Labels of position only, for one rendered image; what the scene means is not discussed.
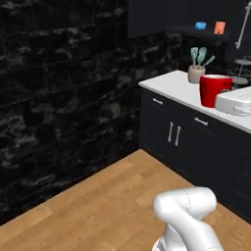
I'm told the dark base cabinet door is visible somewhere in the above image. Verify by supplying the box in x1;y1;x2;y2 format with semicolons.
139;105;176;169
173;121;215;194

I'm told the dark base cabinet panel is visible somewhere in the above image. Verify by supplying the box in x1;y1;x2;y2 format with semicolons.
211;130;251;225

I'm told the dark drawer front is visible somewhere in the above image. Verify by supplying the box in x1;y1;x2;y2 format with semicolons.
176;104;231;144
140;87;178;116

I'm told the beige utensil pot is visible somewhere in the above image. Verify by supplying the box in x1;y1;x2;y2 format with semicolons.
187;64;207;84

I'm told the red mug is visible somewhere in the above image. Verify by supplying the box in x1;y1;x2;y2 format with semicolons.
199;74;233;109

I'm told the teal spatula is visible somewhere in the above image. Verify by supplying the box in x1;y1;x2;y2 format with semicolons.
196;46;209;68
190;46;199;68

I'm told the orange glass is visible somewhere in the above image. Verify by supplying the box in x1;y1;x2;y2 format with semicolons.
213;21;227;36

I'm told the white cabinet door handle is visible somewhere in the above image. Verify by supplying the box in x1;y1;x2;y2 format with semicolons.
174;125;182;147
167;121;175;143

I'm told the grey wire tiered stand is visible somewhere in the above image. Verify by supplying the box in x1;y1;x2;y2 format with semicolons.
226;55;251;91

